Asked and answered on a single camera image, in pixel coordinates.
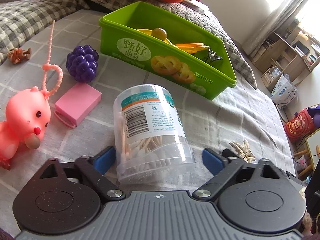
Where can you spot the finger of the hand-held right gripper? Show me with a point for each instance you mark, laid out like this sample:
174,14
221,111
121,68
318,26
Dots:
296,178

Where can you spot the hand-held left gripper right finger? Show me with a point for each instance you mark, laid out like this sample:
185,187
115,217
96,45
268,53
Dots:
212,161

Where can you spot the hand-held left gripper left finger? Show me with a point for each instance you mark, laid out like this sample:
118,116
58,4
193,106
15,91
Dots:
105,158

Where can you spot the clear cotton swab jar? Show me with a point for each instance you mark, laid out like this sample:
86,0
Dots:
155,130

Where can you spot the pink pig toy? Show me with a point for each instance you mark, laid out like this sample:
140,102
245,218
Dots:
22,115

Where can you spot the green plastic box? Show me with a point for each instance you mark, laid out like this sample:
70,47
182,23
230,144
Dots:
112,42

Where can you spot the orange plastic lid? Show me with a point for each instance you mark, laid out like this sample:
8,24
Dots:
190,46

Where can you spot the gold plastic bowl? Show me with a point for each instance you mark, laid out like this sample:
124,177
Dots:
145,31

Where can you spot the amber octopus toy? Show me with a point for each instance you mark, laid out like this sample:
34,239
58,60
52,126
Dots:
159,33

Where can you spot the beige starfish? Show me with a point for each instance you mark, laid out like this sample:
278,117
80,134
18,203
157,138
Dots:
243,151

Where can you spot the grey grid bed sheet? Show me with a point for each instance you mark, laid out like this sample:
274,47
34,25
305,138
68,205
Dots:
237,115

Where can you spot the red gift bag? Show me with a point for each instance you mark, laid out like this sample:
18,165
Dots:
300,126

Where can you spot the pink block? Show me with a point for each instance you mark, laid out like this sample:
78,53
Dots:
77,100

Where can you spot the purple plush toy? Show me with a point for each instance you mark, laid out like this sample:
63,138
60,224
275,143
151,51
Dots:
315,113

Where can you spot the white paper bag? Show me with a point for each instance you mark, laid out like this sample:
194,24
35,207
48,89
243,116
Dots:
283,91

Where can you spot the purple grape toy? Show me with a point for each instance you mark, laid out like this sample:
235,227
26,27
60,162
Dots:
82,63

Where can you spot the wooden bookshelf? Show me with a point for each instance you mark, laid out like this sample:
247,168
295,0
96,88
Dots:
282,52

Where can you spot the brown figurine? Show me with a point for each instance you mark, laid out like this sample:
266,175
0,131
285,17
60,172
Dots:
18,55

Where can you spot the white folded cloth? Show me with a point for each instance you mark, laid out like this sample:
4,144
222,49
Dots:
197,5

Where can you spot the grey checked quilt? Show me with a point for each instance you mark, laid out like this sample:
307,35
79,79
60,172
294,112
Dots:
25,15

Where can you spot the white curtain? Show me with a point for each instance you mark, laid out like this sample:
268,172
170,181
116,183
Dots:
280,7

